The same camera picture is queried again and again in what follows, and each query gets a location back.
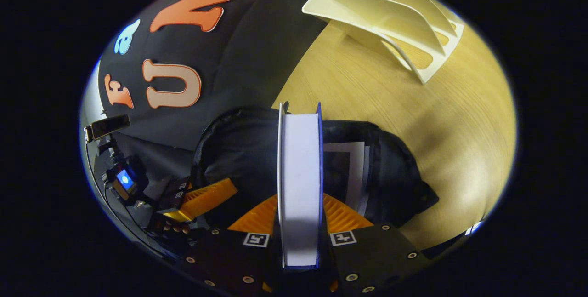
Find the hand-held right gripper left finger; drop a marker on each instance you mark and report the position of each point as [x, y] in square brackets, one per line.
[225, 260]

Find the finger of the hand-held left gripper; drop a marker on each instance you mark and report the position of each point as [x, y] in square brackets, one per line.
[206, 196]

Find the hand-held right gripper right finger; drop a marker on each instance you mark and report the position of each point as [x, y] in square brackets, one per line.
[367, 260]

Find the black schoolbag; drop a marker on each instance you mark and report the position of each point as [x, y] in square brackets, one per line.
[243, 150]

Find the blue cover book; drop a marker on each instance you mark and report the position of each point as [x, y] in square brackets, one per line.
[301, 186]

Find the white bookshelf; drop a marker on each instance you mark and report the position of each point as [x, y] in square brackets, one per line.
[390, 12]

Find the black backdrop cloth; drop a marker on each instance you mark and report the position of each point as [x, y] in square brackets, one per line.
[248, 58]

